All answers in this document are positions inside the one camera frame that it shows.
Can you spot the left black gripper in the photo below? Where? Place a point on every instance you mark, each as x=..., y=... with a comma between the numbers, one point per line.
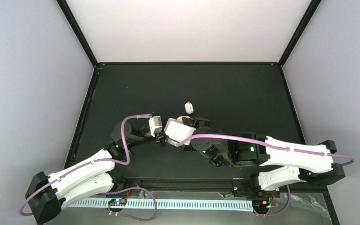
x=159, y=136

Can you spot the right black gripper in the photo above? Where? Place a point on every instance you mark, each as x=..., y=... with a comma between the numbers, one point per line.
x=204, y=121

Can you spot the white earbuds charging case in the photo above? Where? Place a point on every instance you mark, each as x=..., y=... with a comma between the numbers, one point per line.
x=189, y=109

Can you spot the beige small earbuds case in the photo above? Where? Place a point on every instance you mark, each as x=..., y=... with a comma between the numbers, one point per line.
x=183, y=118

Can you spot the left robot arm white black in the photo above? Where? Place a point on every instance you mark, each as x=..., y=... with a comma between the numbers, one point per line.
x=48, y=194

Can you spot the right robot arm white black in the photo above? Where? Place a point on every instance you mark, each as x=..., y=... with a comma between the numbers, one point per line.
x=294, y=163

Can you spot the right circuit board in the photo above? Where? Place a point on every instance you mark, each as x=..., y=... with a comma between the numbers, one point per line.
x=264, y=204

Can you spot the circuit board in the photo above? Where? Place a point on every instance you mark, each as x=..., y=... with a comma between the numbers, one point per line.
x=264, y=204
x=117, y=202

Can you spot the left circuit board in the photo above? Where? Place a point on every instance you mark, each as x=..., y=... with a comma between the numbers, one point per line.
x=117, y=202

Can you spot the clear plastic sheet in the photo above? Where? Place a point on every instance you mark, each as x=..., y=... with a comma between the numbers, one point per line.
x=304, y=209

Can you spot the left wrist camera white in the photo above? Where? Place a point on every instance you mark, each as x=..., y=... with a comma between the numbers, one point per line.
x=155, y=125

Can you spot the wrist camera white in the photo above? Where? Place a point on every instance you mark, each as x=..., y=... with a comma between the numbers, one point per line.
x=177, y=132
x=155, y=125

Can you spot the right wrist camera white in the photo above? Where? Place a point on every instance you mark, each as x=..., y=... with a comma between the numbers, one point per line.
x=177, y=132

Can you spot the black front aluminium rail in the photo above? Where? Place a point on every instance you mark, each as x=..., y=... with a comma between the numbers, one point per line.
x=186, y=183

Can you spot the light blue slotted cable duct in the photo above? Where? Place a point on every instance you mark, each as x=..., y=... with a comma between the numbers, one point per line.
x=168, y=204

